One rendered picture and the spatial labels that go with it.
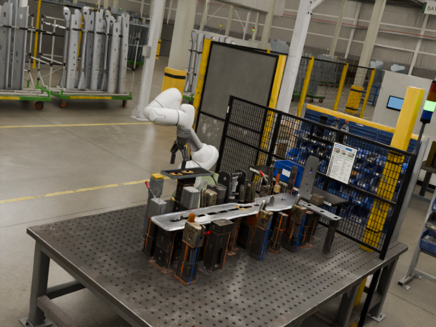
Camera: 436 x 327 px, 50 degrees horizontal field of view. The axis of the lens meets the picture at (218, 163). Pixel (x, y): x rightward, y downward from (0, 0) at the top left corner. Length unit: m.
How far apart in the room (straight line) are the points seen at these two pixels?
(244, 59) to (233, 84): 0.34
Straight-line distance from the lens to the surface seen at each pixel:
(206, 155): 3.79
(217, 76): 6.15
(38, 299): 3.43
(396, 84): 10.08
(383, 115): 10.15
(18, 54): 9.98
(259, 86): 5.72
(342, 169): 3.91
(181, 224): 2.80
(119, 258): 2.97
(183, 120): 3.00
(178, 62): 11.00
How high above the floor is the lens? 2.12
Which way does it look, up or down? 15 degrees down
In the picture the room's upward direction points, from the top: 11 degrees clockwise
